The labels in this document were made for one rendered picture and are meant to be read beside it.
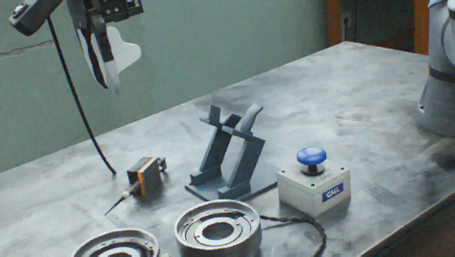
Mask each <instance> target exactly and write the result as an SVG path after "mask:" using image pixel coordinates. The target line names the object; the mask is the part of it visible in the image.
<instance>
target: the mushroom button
mask: <svg viewBox="0 0 455 257"><path fill-rule="evenodd" d="M326 159H327V153H326V151H325V150H324V149H323V148H318V147H307V148H302V149H300V150H299V151H298V152H297V162H298V163H302V164H304V165H308V169H309V170H315V169H316V168H317V164H320V163H323V162H324V161H325V160H326Z"/></svg>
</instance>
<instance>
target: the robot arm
mask: <svg viewBox="0 0 455 257"><path fill-rule="evenodd" d="M66 1H67V6H68V11H69V13H70V16H71V17H72V21H73V27H74V29H75V32H76V35H77V37H78V41H79V43H80V47H81V48H82V50H83V53H84V56H85V58H86V60H87V62H88V64H89V68H90V70H91V72H92V73H93V78H94V79H95V80H96V81H97V82H98V83H99V84H100V85H101V86H102V87H103V88H104V89H107V88H110V89H111V90H112V91H113V92H114V94H121V93H120V85H119V73H121V72H122V71H123V70H124V69H126V68H128V67H129V66H131V65H132V64H134V63H135V62H136V61H138V59H140V58H141V49H140V47H139V46H138V45H137V44H133V43H125V42H124V41H123V40H122V38H121V37H120V35H119V30H118V29H117V28H114V27H111V26H109V27H107V26H106V24H108V23H111V22H115V23H118V22H120V21H122V20H126V19H129V17H132V16H134V15H138V14H140V13H144V11H143V6H142V3H141V0H138V6H136V4H135V2H134V0H66ZM62 2H63V0H26V1H25V2H23V3H20V5H18V7H17V8H15V10H14V11H13V13H12V14H11V18H9V19H8V22H9V23H10V24H11V25H12V26H13V28H15V29H17V30H18V32H19V33H22V34H23V35H25V36H27V37H30V36H32V35H33V34H34V33H36V32H37V31H38V29H39V28H41V27H42V25H43V24H44V23H45V21H46V19H47V18H48V17H49V16H50V14H51V13H53V11H54V10H55V9H56V8H57V7H58V6H59V4H60V3H62ZM428 9H429V48H428V79H427V83H426V84H425V86H424V88H423V92H422V96H421V98H420V99H419V102H418V114H417V120H418V123H419V125H420V126H421V127H423V128H424V129H426V130H428V131H429V132H431V133H436V134H439V135H442V136H445V137H453V138H455V0H430V3H429V4H428Z"/></svg>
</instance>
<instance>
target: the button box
mask: <svg viewBox="0 0 455 257"><path fill-rule="evenodd" d="M276 174H277V181H278V195H279V200H280V201H281V202H283V203H286V204H288V205H289V206H290V207H294V208H296V209H297V210H298V211H301V212H303V213H305V214H307V215H308V216H310V217H312V218H318V217H320V216H321V215H322V214H323V213H327V212H328V211H330V210H331V209H332V208H333V207H337V206H338V205H339V204H341V203H343V202H345V201H346V200H348V199H349V198H351V183H350V169H349V168H346V167H343V166H342V165H339V164H338V163H333V162H332V161H329V160H327V159H326V160H325V161H324V162H323V163H320V164H317V168H316V169H315V170H309V169H308V165H304V164H302V163H298V162H296V163H293V164H292V165H290V166H288V167H287V168H283V169H282V170H280V171H278V172H277V173H276Z"/></svg>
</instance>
